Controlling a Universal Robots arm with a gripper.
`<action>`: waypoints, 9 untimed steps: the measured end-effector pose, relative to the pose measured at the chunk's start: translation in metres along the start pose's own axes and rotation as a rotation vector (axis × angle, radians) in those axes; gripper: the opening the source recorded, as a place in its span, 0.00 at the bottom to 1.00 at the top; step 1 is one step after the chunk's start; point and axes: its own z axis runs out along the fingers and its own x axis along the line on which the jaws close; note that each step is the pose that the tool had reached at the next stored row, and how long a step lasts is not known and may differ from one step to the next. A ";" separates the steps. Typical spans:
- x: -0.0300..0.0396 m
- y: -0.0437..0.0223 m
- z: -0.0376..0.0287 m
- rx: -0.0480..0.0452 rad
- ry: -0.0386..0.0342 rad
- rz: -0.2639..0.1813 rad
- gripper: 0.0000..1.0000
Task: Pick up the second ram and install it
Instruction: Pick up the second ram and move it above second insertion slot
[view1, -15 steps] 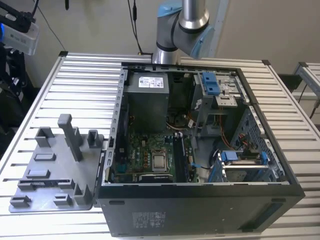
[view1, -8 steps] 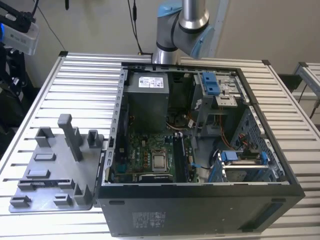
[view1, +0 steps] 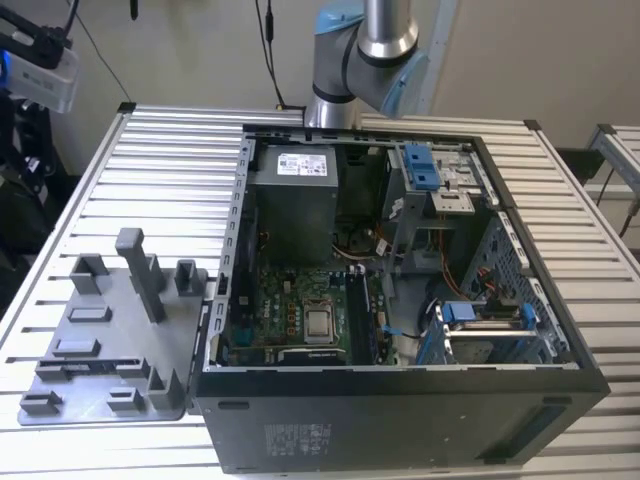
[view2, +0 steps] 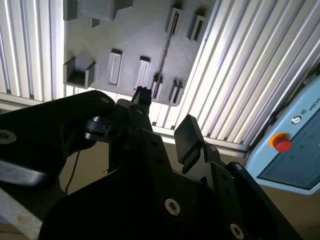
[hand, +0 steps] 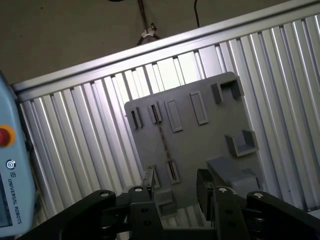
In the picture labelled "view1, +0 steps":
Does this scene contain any dark blue RAM stick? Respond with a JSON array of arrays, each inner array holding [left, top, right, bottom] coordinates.
[[364, 273, 384, 365], [38, 356, 142, 375]]

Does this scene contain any black RAM slot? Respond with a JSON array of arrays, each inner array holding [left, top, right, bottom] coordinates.
[[359, 273, 375, 365], [347, 273, 360, 365], [353, 273, 368, 365]]

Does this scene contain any grey plastic parts rack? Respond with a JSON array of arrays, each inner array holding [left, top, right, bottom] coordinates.
[[17, 227, 209, 426]]

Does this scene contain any grey power supply unit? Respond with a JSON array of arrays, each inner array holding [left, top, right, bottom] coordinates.
[[247, 144, 342, 266]]

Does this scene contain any green motherboard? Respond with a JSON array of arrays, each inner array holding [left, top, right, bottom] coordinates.
[[219, 267, 401, 367]]

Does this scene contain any CPU socket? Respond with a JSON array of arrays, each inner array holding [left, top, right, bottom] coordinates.
[[299, 297, 339, 346]]

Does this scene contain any silver CPU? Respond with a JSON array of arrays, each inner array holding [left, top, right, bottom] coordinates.
[[304, 309, 335, 345]]

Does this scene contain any black graphics card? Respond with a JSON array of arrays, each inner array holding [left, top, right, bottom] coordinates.
[[269, 346, 350, 368]]

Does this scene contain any blue plastic drive latch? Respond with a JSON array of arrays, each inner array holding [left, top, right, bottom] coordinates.
[[403, 142, 441, 194]]

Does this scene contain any black open PC case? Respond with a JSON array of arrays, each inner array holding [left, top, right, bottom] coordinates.
[[191, 122, 612, 475]]

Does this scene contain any grey metal drive cage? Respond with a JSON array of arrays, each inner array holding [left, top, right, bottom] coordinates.
[[382, 142, 499, 274]]

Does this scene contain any blue disk carrier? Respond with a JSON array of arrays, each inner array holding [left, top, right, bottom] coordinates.
[[419, 301, 540, 366]]

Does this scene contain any metal disk bay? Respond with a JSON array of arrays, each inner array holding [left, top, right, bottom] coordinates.
[[417, 299, 571, 369]]

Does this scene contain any metal slat side table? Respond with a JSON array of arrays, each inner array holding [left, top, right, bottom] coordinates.
[[584, 122, 640, 201]]

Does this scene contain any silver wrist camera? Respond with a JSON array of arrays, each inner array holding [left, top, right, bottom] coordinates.
[[7, 47, 81, 115]]

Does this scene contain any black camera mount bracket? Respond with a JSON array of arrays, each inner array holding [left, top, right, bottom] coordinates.
[[0, 0, 76, 71]]

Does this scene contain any black hanging cable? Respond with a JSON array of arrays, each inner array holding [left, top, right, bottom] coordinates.
[[254, 0, 286, 109]]

